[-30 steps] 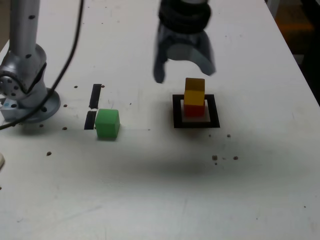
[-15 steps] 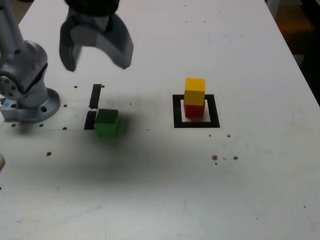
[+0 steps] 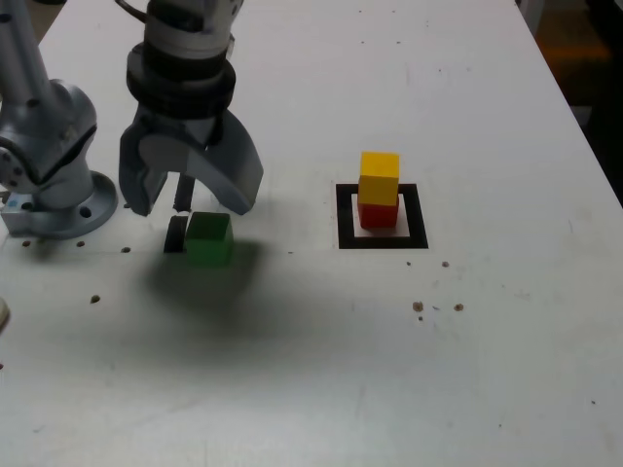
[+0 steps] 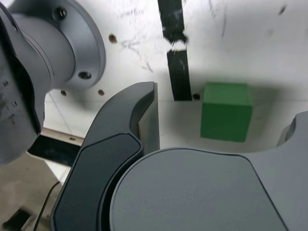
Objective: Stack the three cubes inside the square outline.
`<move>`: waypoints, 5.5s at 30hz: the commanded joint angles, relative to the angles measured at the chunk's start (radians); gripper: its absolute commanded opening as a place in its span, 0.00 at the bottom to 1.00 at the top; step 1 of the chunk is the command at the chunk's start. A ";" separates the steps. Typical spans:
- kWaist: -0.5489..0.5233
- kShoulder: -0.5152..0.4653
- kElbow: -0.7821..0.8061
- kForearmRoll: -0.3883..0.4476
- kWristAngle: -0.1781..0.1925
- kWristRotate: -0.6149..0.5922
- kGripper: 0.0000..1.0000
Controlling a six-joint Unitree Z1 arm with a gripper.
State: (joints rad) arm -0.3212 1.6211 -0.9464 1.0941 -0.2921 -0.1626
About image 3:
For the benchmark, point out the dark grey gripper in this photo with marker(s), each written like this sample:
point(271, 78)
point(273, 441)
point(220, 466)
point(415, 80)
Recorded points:
point(182, 129)

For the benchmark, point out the green cube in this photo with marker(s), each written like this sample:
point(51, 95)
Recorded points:
point(209, 243)

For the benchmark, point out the yellow cube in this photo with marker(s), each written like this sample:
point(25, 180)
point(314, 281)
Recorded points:
point(377, 182)

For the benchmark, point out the red cube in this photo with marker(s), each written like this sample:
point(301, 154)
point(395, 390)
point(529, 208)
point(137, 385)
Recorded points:
point(377, 216)

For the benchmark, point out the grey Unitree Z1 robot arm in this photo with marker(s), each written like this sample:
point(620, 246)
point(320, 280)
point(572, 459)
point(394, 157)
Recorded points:
point(58, 126)

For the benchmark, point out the black tape square outline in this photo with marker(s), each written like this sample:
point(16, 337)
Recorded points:
point(343, 219)

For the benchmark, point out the black tape strip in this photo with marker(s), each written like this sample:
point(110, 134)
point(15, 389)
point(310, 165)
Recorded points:
point(172, 238)

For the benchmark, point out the beige round object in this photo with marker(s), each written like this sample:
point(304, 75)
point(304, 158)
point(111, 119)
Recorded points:
point(3, 316)

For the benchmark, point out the dark object with yellow band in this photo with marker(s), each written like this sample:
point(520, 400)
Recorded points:
point(579, 48)

